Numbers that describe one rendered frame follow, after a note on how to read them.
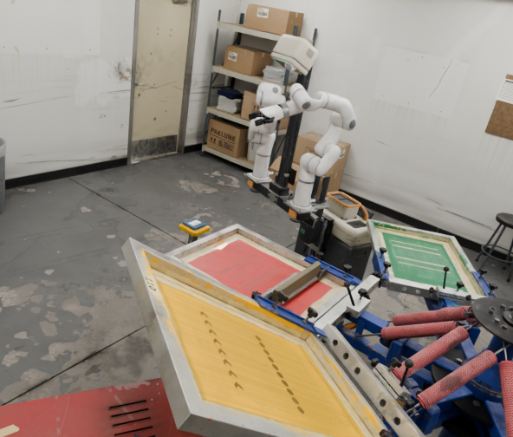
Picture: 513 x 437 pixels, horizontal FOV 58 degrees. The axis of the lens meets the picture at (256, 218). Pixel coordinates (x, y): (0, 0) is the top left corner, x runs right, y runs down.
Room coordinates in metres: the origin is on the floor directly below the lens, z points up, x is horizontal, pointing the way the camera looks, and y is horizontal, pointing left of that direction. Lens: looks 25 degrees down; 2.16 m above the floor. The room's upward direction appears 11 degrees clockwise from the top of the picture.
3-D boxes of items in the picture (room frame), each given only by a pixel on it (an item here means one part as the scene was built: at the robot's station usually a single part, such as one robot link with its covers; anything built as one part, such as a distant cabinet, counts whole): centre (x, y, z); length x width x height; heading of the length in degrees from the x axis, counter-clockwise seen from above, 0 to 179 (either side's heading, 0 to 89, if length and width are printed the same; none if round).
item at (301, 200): (2.52, -0.25, 1.21); 0.16 x 0.13 x 0.15; 128
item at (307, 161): (2.50, -0.24, 1.37); 0.13 x 0.10 x 0.16; 39
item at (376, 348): (1.73, -0.44, 0.89); 1.24 x 0.06 x 0.06; 58
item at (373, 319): (1.66, -0.55, 1.02); 0.17 x 0.06 x 0.05; 58
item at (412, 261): (2.30, -1.00, 1.05); 1.08 x 0.61 x 0.23; 178
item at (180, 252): (1.96, -0.07, 0.97); 0.79 x 0.58 x 0.04; 58
